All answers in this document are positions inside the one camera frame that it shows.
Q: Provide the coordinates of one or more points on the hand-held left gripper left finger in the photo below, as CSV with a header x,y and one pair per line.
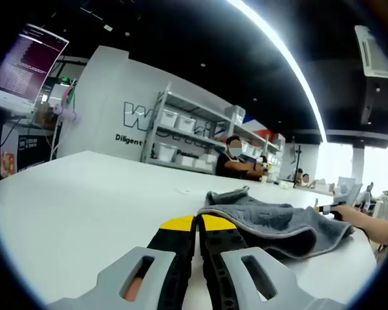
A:
x,y
174,277

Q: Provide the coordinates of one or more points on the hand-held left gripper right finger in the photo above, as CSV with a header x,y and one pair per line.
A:
x,y
220,277

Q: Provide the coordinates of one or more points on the grey towel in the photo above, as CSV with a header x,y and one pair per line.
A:
x,y
278,219

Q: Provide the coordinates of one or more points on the person's right hand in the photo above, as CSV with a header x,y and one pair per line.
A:
x,y
344,213

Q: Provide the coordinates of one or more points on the black tripod stand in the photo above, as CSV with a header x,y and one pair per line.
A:
x,y
299,161

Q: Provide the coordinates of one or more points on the grey metal shelving rack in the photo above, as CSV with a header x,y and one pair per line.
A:
x,y
148,142

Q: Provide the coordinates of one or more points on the group of white storage boxes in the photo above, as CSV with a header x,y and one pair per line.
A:
x,y
168,117

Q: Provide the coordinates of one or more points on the ceiling air conditioner unit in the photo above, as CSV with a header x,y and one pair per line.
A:
x,y
375,53

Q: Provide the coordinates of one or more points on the black cabinet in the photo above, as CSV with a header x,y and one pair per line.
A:
x,y
42,151

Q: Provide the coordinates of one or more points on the purple rolled mat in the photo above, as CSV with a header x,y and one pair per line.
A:
x,y
68,113

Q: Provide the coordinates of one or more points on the orange printed carton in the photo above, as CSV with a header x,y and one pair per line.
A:
x,y
8,163

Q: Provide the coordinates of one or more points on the computer monitor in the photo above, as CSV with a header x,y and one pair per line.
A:
x,y
26,64

